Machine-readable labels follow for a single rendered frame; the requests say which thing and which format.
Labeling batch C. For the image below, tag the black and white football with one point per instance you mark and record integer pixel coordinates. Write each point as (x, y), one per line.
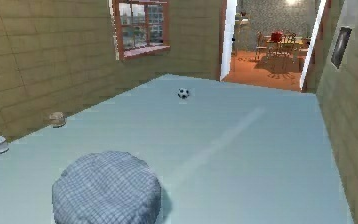
(183, 93)

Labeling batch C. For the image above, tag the white room door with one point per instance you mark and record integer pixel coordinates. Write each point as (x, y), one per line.
(227, 40)

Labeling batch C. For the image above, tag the red framed window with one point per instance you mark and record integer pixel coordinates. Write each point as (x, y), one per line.
(142, 27)

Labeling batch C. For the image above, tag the wooden dining chair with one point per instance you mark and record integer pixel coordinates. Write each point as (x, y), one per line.
(261, 45)

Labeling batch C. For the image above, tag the grey checked round cushion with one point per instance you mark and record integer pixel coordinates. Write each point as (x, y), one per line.
(107, 190)

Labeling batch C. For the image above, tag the red box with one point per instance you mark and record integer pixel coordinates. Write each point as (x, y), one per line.
(276, 36)

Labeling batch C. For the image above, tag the wooden dining table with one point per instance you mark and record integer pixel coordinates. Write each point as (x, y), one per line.
(288, 45)

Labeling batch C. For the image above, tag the black framed wall picture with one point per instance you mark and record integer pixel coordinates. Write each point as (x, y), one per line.
(340, 46)

